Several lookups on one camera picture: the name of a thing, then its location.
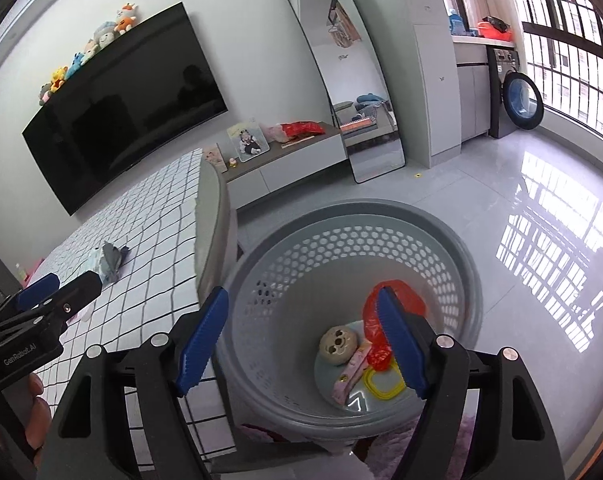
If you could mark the red plastic bag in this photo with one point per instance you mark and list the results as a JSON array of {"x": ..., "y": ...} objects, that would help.
[{"x": 375, "y": 319}]

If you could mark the white blue snack packet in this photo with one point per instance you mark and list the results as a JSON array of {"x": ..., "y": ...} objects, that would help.
[{"x": 94, "y": 261}]

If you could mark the framed child photo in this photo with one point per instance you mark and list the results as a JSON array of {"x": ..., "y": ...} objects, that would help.
[{"x": 248, "y": 140}]

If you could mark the front-load washing machine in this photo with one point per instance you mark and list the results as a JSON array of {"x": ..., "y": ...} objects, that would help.
[{"x": 515, "y": 100}]

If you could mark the pink snack stick wrapper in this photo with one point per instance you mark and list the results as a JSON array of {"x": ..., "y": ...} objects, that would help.
[{"x": 351, "y": 374}]

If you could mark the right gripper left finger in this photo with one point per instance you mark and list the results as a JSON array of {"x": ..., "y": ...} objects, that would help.
[{"x": 90, "y": 436}]

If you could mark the plush toys row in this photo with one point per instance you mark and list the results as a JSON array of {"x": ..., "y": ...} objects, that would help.
[{"x": 103, "y": 36}]

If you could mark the black wall television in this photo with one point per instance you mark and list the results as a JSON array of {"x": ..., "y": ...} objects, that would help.
[{"x": 143, "y": 90}]

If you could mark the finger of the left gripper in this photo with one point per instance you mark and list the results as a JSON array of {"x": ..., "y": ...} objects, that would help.
[
  {"x": 61, "y": 304},
  {"x": 37, "y": 292}
]

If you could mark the orange basin on counter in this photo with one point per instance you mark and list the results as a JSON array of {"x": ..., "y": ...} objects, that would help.
[{"x": 494, "y": 28}]

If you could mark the low grey tv cabinet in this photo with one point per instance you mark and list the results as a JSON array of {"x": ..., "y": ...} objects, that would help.
[{"x": 283, "y": 165}]

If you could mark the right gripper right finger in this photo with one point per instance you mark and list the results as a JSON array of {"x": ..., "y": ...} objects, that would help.
[{"x": 512, "y": 437}]

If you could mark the tall grey cabinet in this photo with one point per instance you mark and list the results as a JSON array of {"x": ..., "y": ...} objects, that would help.
[{"x": 415, "y": 49}]

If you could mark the beige sloth plush ball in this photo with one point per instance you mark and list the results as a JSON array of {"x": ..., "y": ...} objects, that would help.
[{"x": 338, "y": 344}]

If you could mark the standing floor mirror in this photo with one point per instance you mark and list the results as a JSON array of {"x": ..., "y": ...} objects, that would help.
[{"x": 360, "y": 102}]

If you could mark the person's left hand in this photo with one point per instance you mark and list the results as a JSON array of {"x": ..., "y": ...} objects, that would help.
[{"x": 40, "y": 418}]

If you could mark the grey perforated laundry basket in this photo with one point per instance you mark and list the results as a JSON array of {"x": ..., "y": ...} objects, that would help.
[{"x": 315, "y": 272}]

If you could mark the red bag on cabinet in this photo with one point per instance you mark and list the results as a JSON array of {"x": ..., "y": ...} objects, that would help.
[{"x": 294, "y": 130}]

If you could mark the grey foil wrapper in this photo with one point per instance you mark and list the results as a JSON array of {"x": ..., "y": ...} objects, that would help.
[{"x": 111, "y": 260}]

